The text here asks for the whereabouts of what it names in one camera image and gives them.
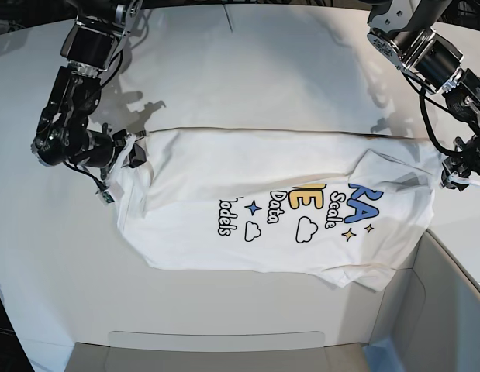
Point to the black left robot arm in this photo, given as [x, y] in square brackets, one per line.
[402, 32]

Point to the white t-shirt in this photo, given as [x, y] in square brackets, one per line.
[340, 207]

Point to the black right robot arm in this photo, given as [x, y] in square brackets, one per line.
[96, 40]

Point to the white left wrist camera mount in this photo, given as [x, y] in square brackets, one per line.
[472, 182]

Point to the grey box right side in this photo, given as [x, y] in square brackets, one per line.
[429, 318]

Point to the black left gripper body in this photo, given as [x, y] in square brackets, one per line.
[467, 165]

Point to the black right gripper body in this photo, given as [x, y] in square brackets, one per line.
[100, 149]

